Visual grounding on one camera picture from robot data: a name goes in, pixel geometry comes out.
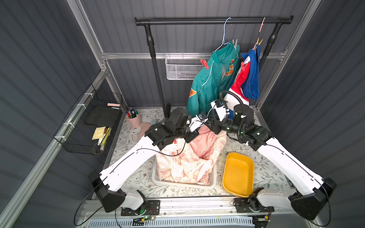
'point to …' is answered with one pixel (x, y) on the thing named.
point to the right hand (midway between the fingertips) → (206, 118)
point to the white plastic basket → (159, 180)
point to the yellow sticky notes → (99, 133)
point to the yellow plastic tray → (238, 174)
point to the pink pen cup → (134, 117)
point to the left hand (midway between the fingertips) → (196, 126)
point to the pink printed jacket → (193, 161)
